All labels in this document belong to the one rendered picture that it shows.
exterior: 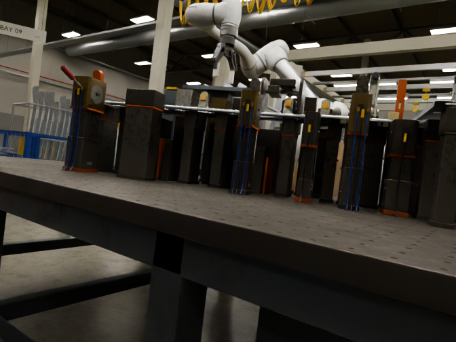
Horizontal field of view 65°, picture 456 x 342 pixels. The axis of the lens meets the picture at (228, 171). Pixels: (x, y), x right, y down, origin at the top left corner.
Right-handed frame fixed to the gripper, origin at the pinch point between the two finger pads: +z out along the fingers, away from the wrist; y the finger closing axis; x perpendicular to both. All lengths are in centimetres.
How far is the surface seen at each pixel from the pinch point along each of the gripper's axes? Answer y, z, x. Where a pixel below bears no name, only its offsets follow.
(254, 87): 40, 15, 42
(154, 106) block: 54, 26, 10
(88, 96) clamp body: 65, 24, -14
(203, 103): 21.1, 17.3, 6.3
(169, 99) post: 11.9, 13.3, -23.6
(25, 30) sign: -452, -321, -1142
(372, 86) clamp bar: -1, 6, 72
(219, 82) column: -600, -169, -442
